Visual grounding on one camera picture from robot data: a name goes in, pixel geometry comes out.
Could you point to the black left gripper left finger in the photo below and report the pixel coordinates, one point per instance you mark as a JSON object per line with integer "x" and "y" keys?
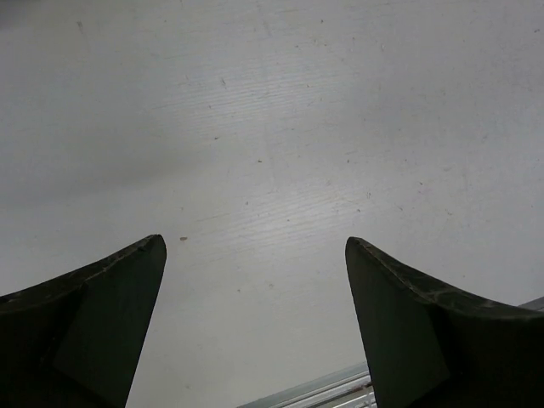
{"x": 75, "y": 340}

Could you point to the aluminium table frame rail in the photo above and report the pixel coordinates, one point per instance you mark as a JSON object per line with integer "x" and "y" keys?
{"x": 348, "y": 388}

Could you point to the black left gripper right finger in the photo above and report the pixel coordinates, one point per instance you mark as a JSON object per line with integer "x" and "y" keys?
{"x": 430, "y": 344}

